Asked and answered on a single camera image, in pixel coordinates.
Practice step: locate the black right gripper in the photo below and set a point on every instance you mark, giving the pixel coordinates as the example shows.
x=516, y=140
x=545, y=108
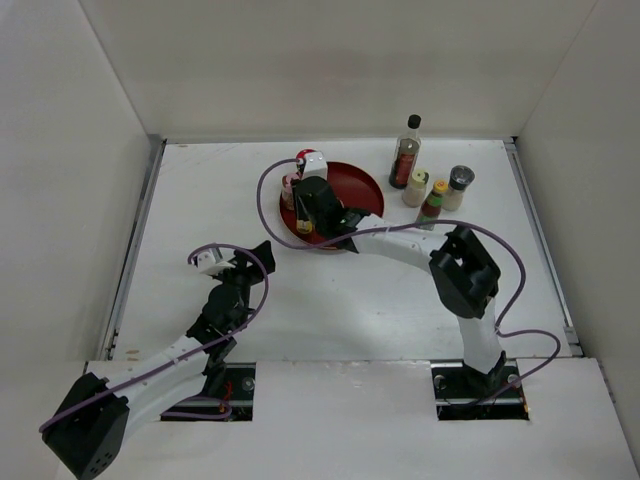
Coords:
x=301, y=212

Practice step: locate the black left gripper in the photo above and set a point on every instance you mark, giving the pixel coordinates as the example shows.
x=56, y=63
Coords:
x=241, y=258

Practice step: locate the pink-cap spice jar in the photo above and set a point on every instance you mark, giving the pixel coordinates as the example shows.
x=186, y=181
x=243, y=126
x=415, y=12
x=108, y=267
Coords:
x=287, y=196

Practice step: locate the red-lid chili sauce jar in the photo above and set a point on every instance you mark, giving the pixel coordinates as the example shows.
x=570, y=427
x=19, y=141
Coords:
x=301, y=160

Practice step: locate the white bottle cream cap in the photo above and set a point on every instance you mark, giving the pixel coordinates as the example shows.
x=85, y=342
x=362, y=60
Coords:
x=415, y=190

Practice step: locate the tall soy sauce bottle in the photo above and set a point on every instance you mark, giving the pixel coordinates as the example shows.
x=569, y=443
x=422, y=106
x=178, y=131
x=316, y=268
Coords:
x=406, y=153

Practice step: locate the chili sauce bottle yellow cap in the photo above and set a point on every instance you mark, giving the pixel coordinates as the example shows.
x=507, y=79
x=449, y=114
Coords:
x=432, y=205

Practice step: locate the small oil bottle cork cap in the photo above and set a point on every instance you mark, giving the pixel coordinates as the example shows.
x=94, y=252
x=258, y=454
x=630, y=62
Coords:
x=304, y=225

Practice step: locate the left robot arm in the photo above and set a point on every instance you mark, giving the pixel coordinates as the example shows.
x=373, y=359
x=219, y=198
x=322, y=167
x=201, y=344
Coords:
x=98, y=414

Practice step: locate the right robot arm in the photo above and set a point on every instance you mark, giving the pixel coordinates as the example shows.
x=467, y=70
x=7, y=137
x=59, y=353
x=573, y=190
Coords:
x=464, y=274

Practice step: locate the round red lacquer tray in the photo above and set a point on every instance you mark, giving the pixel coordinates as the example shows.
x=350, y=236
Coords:
x=353, y=186

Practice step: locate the black-top glass grinder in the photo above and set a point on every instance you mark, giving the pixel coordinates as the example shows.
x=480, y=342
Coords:
x=460, y=178

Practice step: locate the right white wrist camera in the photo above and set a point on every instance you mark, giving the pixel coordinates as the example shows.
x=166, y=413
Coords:
x=316, y=166

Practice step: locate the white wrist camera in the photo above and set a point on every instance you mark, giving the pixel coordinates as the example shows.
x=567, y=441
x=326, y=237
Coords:
x=316, y=166
x=210, y=262

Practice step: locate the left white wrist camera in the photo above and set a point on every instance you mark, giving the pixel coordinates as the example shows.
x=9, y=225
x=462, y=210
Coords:
x=210, y=262

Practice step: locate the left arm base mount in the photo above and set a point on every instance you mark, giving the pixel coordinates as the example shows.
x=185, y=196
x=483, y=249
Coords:
x=227, y=396

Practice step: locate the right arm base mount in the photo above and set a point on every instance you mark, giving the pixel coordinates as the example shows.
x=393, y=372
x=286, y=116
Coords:
x=462, y=394

